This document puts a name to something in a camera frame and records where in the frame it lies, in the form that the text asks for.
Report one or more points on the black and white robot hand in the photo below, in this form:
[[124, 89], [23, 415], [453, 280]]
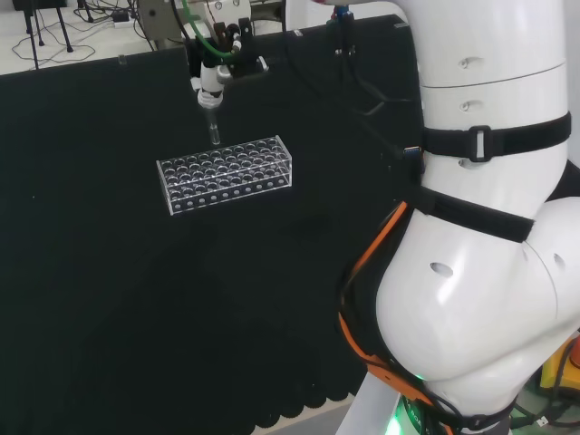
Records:
[[240, 50]]

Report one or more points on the clear glass test tube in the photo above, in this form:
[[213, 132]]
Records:
[[214, 131]]

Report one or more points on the clear plastic test tube rack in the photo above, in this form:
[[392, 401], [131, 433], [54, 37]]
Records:
[[226, 181]]

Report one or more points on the clear tape piece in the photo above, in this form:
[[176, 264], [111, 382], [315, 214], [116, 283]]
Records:
[[122, 59]]

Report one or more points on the black tripod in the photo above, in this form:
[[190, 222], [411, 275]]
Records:
[[63, 31]]

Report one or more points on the blue plug connector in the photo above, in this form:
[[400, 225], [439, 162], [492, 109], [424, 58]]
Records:
[[411, 151]]

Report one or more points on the black bench cloth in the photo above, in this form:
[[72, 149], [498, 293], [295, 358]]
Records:
[[136, 294]]

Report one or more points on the yellow stop button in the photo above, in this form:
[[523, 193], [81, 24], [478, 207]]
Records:
[[553, 371]]

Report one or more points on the grey metal mount box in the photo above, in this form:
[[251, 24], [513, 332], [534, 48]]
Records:
[[158, 20]]

